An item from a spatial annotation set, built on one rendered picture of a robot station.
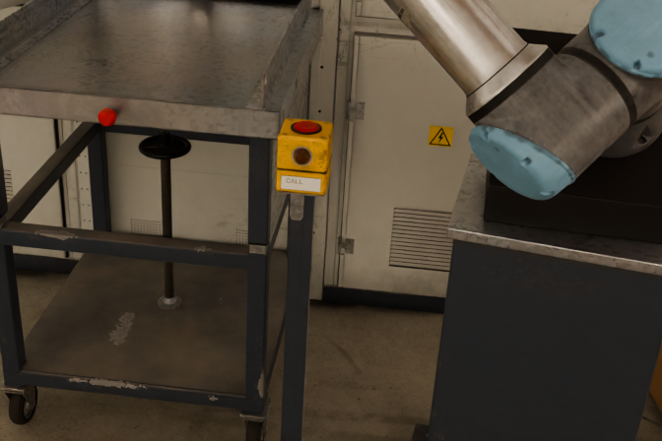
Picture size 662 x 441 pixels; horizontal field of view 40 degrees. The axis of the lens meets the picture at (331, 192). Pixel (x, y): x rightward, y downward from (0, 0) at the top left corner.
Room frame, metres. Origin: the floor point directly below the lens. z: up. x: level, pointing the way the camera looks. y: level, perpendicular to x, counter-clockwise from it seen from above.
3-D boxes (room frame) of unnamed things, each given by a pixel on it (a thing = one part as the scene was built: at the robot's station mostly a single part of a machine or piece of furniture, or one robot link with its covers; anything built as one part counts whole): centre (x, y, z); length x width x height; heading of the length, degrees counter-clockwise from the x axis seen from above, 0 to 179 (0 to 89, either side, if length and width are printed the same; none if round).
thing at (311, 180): (1.34, 0.05, 0.85); 0.08 x 0.08 x 0.10; 85
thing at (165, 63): (1.90, 0.38, 0.82); 0.68 x 0.62 x 0.06; 175
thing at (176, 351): (1.90, 0.38, 0.46); 0.64 x 0.58 x 0.66; 175
